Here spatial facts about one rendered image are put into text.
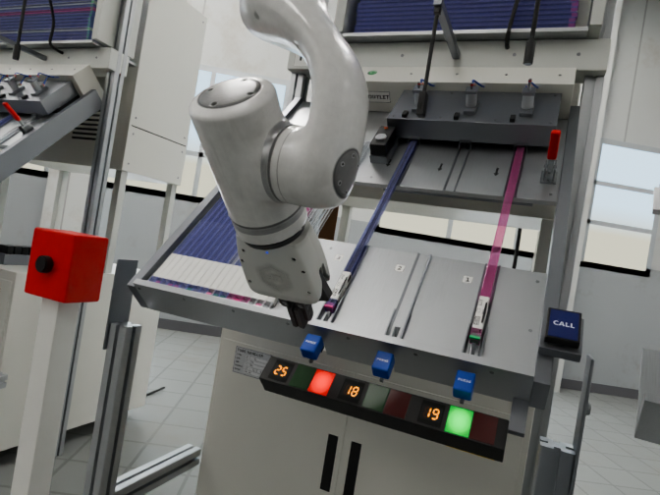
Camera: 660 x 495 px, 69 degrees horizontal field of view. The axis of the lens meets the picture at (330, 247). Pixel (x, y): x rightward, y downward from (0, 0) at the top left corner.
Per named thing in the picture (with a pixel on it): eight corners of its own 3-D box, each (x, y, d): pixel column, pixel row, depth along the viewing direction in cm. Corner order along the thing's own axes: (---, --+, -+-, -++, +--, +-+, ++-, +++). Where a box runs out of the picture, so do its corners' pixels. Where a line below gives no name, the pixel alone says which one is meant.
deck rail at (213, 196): (148, 308, 90) (135, 286, 86) (140, 306, 91) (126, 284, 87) (306, 118, 136) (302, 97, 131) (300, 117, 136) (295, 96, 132)
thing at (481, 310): (479, 345, 67) (479, 339, 66) (468, 343, 67) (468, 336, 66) (524, 147, 99) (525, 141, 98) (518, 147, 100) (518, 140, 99)
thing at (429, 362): (527, 407, 64) (534, 377, 60) (148, 308, 90) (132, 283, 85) (528, 399, 65) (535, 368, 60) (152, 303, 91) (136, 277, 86)
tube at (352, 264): (333, 313, 75) (332, 308, 75) (325, 311, 76) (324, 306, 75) (418, 140, 108) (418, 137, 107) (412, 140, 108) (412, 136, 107)
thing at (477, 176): (553, 222, 89) (557, 200, 85) (248, 187, 114) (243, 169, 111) (566, 130, 110) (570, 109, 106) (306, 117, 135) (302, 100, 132)
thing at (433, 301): (531, 388, 64) (533, 374, 61) (146, 295, 89) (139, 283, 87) (545, 284, 76) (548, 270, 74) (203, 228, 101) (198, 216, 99)
